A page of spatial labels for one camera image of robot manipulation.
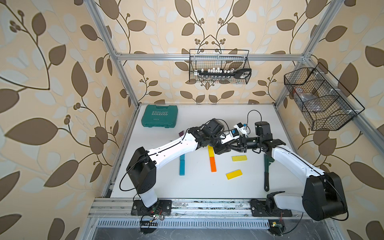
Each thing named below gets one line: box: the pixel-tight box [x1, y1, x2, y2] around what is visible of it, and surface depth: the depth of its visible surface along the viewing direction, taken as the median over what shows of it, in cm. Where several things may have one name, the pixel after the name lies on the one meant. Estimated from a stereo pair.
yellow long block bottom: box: [225, 169, 243, 180], surface depth 87 cm
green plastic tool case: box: [141, 104, 179, 129], surface depth 110 cm
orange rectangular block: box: [209, 157, 217, 173], surface depth 90 cm
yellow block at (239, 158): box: [232, 155, 248, 162], surface depth 93 cm
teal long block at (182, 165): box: [179, 155, 185, 176], surface depth 90 cm
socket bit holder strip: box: [194, 67, 252, 79], surface depth 83 cm
